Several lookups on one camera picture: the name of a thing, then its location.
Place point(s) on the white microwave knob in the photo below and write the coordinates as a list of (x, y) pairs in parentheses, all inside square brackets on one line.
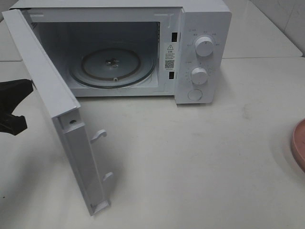
[(199, 76), (204, 45)]

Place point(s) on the pink round plate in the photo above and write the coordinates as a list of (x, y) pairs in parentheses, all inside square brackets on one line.
[(298, 144)]

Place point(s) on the white microwave oven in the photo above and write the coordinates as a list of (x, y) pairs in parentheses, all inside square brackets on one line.
[(154, 85)]

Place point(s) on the white microwave door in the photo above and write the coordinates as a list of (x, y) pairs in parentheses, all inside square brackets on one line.
[(62, 107)]

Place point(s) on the glass microwave turntable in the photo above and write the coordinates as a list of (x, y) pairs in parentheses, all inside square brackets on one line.
[(113, 67)]

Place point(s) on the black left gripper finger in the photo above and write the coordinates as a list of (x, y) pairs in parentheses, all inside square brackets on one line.
[(12, 93), (11, 124)]

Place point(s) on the round white door button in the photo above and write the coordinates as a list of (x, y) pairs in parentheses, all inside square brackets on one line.
[(195, 95)]

